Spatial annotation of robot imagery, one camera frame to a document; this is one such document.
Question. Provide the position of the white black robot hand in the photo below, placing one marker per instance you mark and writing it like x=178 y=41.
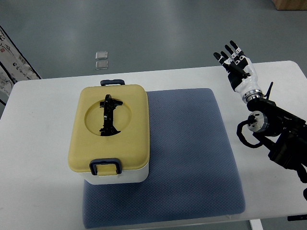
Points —
x=241 y=72

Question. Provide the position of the yellow storage box lid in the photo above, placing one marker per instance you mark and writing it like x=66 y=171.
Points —
x=111 y=131

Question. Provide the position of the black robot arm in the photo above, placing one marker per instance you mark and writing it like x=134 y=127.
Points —
x=281 y=132

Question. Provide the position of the brown cardboard box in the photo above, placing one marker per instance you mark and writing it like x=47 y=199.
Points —
x=291 y=5

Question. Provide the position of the white storage box body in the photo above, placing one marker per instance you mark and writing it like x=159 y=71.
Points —
x=127 y=176

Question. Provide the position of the blue grey cushion mat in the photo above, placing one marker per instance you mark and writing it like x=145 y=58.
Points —
x=192 y=170

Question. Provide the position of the white table leg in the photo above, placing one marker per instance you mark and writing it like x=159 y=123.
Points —
x=256 y=224

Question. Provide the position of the calligraphy print cloth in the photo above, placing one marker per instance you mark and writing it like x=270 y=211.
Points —
x=14 y=67

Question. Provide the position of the black table bracket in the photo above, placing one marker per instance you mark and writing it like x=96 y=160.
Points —
x=297 y=217

